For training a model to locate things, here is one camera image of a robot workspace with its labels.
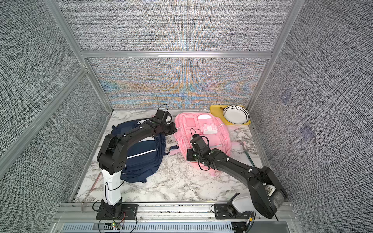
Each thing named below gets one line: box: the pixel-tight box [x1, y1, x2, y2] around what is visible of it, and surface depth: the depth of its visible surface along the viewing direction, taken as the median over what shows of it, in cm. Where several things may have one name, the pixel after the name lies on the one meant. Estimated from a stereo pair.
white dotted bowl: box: [222, 105, 250, 125], surface depth 119 cm
